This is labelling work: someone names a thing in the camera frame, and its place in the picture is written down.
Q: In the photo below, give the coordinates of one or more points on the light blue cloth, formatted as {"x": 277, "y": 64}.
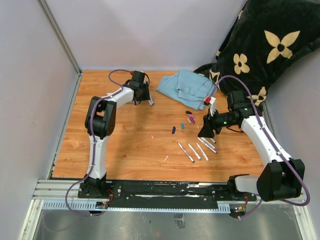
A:
{"x": 188, "y": 88}

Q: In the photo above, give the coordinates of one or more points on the light blue cap marker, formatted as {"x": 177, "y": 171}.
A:
{"x": 194, "y": 151}

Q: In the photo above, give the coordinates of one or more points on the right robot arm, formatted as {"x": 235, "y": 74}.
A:
{"x": 281, "y": 176}

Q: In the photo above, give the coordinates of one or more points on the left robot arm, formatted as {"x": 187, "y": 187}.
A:
{"x": 100, "y": 123}

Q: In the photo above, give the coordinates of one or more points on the black floral blanket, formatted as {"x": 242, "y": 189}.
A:
{"x": 267, "y": 37}

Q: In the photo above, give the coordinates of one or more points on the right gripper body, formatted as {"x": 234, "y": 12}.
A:
{"x": 219, "y": 120}

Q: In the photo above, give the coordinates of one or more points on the white slim marker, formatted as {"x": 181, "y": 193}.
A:
{"x": 202, "y": 152}

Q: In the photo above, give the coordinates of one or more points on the aluminium corner post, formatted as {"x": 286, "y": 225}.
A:
{"x": 44, "y": 6}

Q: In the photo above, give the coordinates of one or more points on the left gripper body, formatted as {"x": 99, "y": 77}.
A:
{"x": 144, "y": 94}

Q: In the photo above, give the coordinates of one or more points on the pink marker pen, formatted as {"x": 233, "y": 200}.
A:
{"x": 210, "y": 143}

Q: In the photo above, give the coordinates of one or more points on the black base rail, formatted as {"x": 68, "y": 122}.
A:
{"x": 162, "y": 195}

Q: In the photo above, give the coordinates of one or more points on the magenta cap marker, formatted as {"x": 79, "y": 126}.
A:
{"x": 207, "y": 145}

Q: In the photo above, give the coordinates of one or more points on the dark blue cap marker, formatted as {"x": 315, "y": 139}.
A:
{"x": 186, "y": 153}

